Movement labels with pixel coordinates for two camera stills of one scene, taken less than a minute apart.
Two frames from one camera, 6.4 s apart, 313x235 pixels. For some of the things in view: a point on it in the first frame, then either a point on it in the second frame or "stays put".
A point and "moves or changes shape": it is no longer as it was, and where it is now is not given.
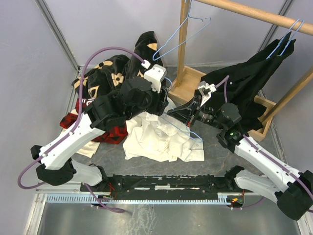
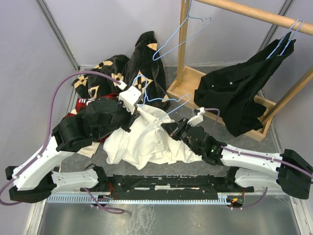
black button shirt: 245,85 stays put
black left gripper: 159,106 → 131,117
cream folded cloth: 88,150 stays put
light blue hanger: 176,124 moves or changes shape
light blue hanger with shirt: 283,38 stays put
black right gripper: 189,112 → 173,129
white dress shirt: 160,138 moves or changes shape
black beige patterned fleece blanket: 108,73 stays put
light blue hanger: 176,30 stays put
